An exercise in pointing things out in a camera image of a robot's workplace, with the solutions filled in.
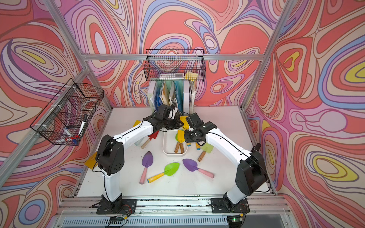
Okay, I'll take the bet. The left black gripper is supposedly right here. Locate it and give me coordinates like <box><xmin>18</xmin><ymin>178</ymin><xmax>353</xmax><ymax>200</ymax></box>
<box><xmin>161</xmin><ymin>116</ymin><xmax>184</xmax><ymax>130</ymax></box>

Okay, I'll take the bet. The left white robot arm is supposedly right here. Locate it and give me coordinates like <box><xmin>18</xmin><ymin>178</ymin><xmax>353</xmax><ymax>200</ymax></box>
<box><xmin>96</xmin><ymin>104</ymin><xmax>183</xmax><ymax>203</ymax></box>

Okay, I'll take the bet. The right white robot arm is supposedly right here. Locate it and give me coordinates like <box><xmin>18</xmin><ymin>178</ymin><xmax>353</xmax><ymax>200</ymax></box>
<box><xmin>184</xmin><ymin>113</ymin><xmax>268</xmax><ymax>206</ymax></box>

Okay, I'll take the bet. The white storage tray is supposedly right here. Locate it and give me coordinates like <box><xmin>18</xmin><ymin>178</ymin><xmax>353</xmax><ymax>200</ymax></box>
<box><xmin>162</xmin><ymin>130</ymin><xmax>188</xmax><ymax>157</ymax></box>

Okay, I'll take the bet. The yellow plastic shovel blue cap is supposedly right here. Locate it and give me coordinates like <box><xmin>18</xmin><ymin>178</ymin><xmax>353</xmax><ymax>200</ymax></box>
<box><xmin>133</xmin><ymin>120</ymin><xmax>141</xmax><ymax>127</ymax></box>

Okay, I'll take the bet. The mint green file crate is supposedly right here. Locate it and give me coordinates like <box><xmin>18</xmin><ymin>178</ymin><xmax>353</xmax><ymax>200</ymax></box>
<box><xmin>147</xmin><ymin>81</ymin><xmax>196</xmax><ymax>116</ymax></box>

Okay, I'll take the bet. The yellow sponge in basket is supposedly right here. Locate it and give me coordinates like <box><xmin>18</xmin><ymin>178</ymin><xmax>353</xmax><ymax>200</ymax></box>
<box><xmin>184</xmin><ymin>72</ymin><xmax>199</xmax><ymax>81</ymax></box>

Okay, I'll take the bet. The black white marker pen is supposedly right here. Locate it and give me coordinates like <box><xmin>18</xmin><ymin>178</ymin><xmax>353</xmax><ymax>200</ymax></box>
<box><xmin>78</xmin><ymin>114</ymin><xmax>88</xmax><ymax>136</ymax></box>

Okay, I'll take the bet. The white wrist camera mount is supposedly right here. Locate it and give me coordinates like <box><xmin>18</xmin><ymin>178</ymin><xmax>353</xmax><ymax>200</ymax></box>
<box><xmin>168</xmin><ymin>107</ymin><xmax>179</xmax><ymax>119</ymax></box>

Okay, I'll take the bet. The red shovel wooden handle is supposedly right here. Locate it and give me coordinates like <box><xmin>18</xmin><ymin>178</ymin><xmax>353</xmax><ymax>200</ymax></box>
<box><xmin>141</xmin><ymin>131</ymin><xmax>159</xmax><ymax>149</ymax></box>

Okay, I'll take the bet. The light green trowel wooden handle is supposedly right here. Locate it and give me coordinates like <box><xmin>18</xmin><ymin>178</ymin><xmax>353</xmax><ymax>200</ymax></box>
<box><xmin>198</xmin><ymin>142</ymin><xmax>214</xmax><ymax>162</ymax></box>

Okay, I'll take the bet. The purple trowel pink handle right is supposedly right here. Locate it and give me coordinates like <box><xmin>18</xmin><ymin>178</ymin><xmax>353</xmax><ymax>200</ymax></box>
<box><xmin>182</xmin><ymin>159</ymin><xmax>215</xmax><ymax>179</ymax></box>

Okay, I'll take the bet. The purple trowel pink handle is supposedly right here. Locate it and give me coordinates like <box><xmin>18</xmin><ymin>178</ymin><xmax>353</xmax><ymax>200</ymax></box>
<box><xmin>182</xmin><ymin>159</ymin><xmax>215</xmax><ymax>179</ymax></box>
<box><xmin>139</xmin><ymin>151</ymin><xmax>153</xmax><ymax>185</ymax></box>

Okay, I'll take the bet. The purple trowel pink handle left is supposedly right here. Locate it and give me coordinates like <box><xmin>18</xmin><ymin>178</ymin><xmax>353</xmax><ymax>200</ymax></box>
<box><xmin>139</xmin><ymin>151</ymin><xmax>153</xmax><ymax>185</ymax></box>

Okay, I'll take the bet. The green scoop yellow handle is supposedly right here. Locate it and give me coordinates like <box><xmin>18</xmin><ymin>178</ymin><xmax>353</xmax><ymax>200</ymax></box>
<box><xmin>147</xmin><ymin>162</ymin><xmax>180</xmax><ymax>183</ymax></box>

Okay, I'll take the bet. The black wire basket back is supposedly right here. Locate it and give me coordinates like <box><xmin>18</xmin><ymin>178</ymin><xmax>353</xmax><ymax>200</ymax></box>
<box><xmin>144</xmin><ymin>48</ymin><xmax>206</xmax><ymax>81</ymax></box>

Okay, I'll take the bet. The black wire basket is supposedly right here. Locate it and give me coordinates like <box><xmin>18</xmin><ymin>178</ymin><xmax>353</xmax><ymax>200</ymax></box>
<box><xmin>30</xmin><ymin>79</ymin><xmax>104</xmax><ymax>146</ymax></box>
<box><xmin>144</xmin><ymin>48</ymin><xmax>206</xmax><ymax>81</ymax></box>

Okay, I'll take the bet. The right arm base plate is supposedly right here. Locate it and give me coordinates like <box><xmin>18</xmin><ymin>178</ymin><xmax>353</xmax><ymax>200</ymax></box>
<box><xmin>208</xmin><ymin>194</ymin><xmax>250</xmax><ymax>214</ymax></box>

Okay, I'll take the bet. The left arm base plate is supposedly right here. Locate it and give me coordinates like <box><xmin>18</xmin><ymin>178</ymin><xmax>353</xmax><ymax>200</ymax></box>
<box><xmin>97</xmin><ymin>199</ymin><xmax>137</xmax><ymax>215</ymax></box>

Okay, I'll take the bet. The black wire basket left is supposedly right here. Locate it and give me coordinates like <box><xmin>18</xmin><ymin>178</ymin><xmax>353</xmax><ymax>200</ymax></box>
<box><xmin>30</xmin><ymin>79</ymin><xmax>104</xmax><ymax>146</ymax></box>

